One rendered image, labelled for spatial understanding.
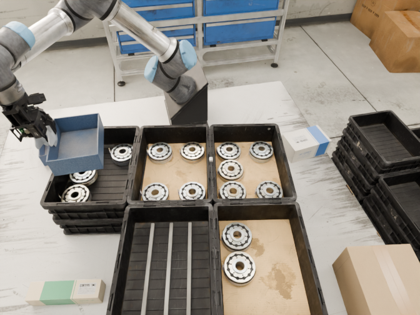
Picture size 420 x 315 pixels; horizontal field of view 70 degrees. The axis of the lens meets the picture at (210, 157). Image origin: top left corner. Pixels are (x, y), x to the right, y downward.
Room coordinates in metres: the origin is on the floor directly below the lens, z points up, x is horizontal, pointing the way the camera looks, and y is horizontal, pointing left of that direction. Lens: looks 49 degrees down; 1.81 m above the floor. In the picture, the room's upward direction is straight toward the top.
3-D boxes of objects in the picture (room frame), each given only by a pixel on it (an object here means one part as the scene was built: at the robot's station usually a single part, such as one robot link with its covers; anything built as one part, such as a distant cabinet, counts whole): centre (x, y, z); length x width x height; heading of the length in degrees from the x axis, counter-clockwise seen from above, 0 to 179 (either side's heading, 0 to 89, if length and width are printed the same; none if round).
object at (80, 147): (0.68, 0.44, 1.10); 0.20 x 0.15 x 0.07; 13
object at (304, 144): (1.02, -0.47, 0.75); 0.20 x 0.12 x 0.09; 110
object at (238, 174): (0.77, -0.09, 0.86); 0.10 x 0.10 x 0.01
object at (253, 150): (0.88, -0.22, 0.86); 0.10 x 0.10 x 0.01
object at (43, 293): (0.32, 0.49, 0.73); 0.24 x 0.06 x 0.06; 93
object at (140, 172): (0.76, 0.15, 0.87); 0.40 x 0.30 x 0.11; 2
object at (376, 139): (1.25, -1.05, 0.37); 0.40 x 0.30 x 0.45; 12
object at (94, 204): (0.75, 0.45, 0.92); 0.40 x 0.30 x 0.02; 2
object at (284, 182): (0.77, -0.15, 0.87); 0.40 x 0.30 x 0.11; 2
